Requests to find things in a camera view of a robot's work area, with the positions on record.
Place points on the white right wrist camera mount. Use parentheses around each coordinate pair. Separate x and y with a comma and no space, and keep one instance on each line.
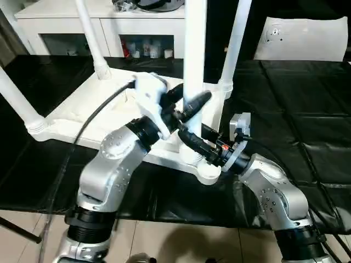
(241,123)

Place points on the red packet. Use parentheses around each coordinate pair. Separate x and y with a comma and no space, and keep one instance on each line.
(125,49)

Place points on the black bundle in plastic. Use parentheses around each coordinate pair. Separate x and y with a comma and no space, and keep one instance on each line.
(123,5)

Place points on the white sideboard cabinet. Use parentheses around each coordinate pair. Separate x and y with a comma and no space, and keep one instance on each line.
(55,24)

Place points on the white plastic table top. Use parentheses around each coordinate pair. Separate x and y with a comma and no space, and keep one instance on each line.
(109,109)

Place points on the grey round bag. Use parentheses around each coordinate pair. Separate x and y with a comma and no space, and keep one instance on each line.
(161,4)

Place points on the small white cup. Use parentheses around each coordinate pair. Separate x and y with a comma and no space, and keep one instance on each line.
(168,52)
(136,53)

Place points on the black cabinet with gold label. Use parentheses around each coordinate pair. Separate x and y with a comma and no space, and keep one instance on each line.
(216,27)

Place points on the black stand leg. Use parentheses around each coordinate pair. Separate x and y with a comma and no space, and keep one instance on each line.
(22,231)

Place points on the black table mat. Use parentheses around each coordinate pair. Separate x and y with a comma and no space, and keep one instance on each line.
(301,109)

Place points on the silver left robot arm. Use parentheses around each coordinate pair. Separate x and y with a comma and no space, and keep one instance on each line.
(109,164)

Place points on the grey curtain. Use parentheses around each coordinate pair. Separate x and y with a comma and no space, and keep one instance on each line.
(8,41)

